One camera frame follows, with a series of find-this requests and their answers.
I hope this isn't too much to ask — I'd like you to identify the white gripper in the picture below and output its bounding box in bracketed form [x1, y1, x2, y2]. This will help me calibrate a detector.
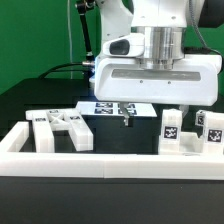
[94, 32, 222, 127]

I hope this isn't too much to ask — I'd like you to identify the white chair seat block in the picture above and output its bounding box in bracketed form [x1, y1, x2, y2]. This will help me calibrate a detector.
[157, 131, 224, 157]

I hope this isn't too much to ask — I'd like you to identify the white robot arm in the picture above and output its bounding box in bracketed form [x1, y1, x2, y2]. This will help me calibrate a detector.
[94, 0, 222, 122]

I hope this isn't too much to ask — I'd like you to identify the white tagged cube far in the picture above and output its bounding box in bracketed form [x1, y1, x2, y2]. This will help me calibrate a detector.
[195, 110, 206, 126]

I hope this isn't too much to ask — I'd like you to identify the white tag marker sheet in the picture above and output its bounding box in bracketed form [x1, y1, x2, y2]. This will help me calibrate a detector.
[76, 101, 157, 117]

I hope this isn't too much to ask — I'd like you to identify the black cable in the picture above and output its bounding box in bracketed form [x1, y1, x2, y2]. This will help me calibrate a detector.
[38, 61, 96, 80]

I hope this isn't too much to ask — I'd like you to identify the white chair back frame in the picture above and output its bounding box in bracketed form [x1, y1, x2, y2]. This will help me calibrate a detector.
[26, 108, 93, 153]

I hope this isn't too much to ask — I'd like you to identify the white hanging cable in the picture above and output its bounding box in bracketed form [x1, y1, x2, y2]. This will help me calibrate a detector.
[66, 0, 74, 80]

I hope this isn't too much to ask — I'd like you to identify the white U-shaped fence frame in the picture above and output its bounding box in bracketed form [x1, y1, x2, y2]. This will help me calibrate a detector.
[0, 122, 224, 180]

